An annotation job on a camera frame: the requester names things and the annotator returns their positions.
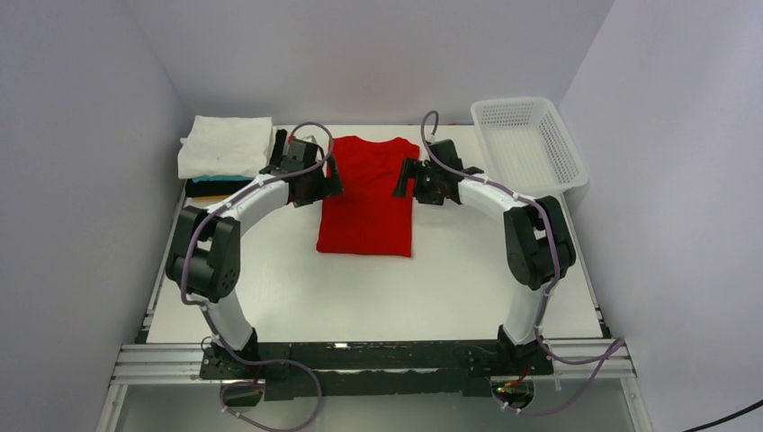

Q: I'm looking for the teal folded t-shirt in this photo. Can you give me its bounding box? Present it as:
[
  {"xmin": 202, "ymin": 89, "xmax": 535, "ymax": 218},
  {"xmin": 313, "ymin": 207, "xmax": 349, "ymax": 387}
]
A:
[{"xmin": 190, "ymin": 175, "xmax": 254, "ymax": 183}]

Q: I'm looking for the white plastic basket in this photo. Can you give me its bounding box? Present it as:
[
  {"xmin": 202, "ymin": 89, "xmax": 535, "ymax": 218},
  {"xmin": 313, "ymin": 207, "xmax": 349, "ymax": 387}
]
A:
[{"xmin": 471, "ymin": 97, "xmax": 588, "ymax": 197}]

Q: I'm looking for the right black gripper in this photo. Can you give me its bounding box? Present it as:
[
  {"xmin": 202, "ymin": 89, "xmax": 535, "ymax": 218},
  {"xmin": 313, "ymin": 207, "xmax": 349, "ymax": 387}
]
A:
[{"xmin": 391, "ymin": 157, "xmax": 444, "ymax": 207}]

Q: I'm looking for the black floor cable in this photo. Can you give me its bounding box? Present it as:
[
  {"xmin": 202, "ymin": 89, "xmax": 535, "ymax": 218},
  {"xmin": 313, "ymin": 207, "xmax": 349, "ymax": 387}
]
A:
[{"xmin": 682, "ymin": 406, "xmax": 763, "ymax": 432}]

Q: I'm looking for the aluminium frame rail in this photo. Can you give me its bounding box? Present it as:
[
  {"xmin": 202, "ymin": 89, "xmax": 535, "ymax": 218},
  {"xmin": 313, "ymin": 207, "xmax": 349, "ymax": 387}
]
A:
[{"xmin": 111, "ymin": 338, "xmax": 638, "ymax": 385}]

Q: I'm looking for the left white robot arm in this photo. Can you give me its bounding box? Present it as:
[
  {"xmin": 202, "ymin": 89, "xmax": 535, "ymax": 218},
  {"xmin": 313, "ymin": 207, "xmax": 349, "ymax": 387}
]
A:
[{"xmin": 165, "ymin": 139, "xmax": 343, "ymax": 378}]

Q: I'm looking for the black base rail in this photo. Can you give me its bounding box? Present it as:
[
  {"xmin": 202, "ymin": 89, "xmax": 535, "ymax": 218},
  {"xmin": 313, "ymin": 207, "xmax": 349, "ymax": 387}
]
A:
[{"xmin": 199, "ymin": 339, "xmax": 553, "ymax": 401}]

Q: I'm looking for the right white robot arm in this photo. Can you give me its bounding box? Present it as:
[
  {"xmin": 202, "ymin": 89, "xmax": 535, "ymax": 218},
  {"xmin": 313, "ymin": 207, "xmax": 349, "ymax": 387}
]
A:
[{"xmin": 317, "ymin": 136, "xmax": 577, "ymax": 374}]

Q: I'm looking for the black folded t-shirt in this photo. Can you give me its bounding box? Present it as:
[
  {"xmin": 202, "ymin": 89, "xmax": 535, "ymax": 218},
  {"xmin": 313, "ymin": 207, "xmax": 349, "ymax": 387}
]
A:
[{"xmin": 184, "ymin": 128, "xmax": 289, "ymax": 199}]

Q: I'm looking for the yellow folded t-shirt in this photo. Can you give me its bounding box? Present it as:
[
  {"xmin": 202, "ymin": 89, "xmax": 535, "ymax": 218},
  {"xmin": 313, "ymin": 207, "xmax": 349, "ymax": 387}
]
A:
[{"xmin": 188, "ymin": 195, "xmax": 230, "ymax": 203}]

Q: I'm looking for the white folded t-shirt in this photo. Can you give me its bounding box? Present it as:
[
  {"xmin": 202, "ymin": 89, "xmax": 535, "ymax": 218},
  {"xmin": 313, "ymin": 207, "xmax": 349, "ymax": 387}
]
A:
[{"xmin": 177, "ymin": 115, "xmax": 274, "ymax": 179}]

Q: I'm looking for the red t-shirt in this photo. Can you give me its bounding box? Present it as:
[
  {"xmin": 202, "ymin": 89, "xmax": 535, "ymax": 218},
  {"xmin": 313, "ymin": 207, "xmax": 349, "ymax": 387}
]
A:
[{"xmin": 316, "ymin": 136, "xmax": 420, "ymax": 258}]

